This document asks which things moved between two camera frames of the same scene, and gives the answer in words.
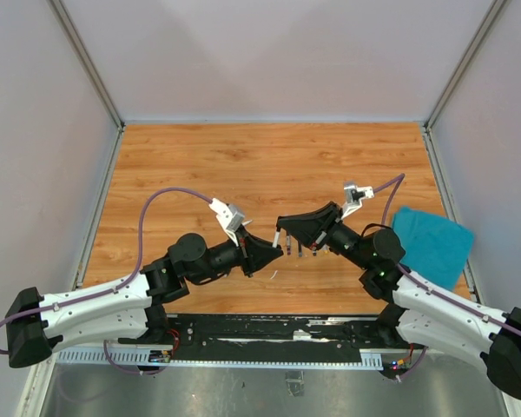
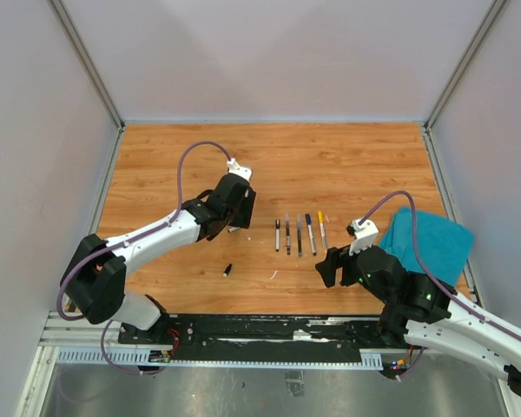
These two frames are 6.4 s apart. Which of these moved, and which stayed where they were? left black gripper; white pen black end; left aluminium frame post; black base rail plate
Moved: left black gripper
Stayed: black base rail plate; white pen black end; left aluminium frame post
